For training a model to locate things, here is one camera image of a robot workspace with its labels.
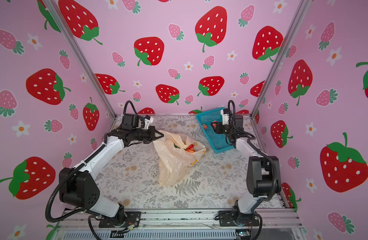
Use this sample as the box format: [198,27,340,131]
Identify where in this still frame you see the aluminium frame post right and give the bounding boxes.
[251,0,312,119]

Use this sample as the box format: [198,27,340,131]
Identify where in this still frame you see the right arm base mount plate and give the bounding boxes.
[214,206,260,227]

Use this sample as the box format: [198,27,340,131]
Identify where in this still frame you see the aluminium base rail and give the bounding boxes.
[51,209,308,240]

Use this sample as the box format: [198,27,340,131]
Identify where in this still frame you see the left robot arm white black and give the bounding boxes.
[55,114,164,226]

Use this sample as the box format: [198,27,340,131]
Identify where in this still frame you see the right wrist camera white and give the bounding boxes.
[221,109,230,125]

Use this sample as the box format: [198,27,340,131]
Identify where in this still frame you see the teal plastic basket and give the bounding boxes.
[196,108,244,154]

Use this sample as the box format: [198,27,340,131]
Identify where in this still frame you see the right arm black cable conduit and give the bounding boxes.
[227,99,278,202]

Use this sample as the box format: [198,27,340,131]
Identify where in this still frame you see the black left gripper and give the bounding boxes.
[132,127,164,144]

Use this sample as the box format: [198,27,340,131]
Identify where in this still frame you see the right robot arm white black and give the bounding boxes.
[211,109,281,226]

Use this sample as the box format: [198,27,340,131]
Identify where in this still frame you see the translucent orange plastic bag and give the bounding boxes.
[153,131,207,187]

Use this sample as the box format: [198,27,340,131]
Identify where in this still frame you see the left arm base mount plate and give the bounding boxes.
[99,211,141,229]

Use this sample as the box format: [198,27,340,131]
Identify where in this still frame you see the large fake strawberry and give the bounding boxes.
[186,144,195,150]

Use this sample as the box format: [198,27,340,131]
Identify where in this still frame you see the aluminium frame post left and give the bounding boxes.
[44,0,116,119]

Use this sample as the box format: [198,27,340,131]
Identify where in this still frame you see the aluminium frame post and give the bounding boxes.
[251,0,312,119]
[44,0,116,119]

